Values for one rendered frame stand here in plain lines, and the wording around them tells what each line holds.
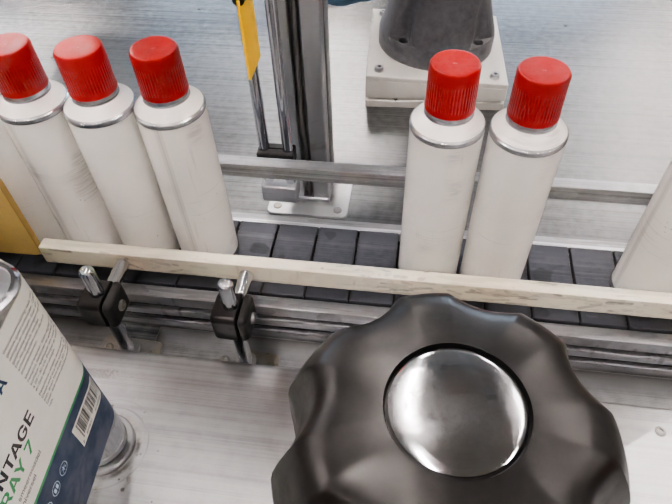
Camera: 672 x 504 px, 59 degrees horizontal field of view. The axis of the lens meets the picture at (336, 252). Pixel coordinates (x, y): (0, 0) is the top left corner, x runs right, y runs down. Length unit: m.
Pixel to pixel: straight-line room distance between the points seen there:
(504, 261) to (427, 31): 0.37
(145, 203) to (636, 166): 0.54
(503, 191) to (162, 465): 0.31
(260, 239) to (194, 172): 0.12
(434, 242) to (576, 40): 0.57
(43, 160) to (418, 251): 0.30
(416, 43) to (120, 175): 0.43
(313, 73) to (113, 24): 0.55
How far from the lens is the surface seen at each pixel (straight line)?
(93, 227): 0.55
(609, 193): 0.52
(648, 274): 0.52
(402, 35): 0.80
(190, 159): 0.46
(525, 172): 0.42
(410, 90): 0.78
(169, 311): 0.56
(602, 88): 0.88
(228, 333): 0.47
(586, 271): 0.56
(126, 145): 0.47
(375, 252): 0.54
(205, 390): 0.48
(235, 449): 0.45
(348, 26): 0.97
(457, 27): 0.78
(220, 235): 0.52
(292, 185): 0.58
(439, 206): 0.44
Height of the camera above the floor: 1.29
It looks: 49 degrees down
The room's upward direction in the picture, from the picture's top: 3 degrees counter-clockwise
